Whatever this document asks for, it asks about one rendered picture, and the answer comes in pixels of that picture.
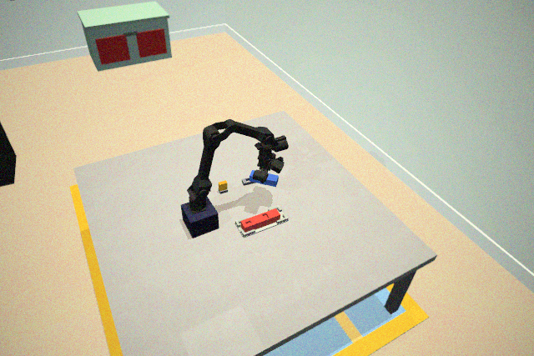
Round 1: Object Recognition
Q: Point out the blue curved rectangular block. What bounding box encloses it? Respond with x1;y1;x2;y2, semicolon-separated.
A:
249;170;279;187

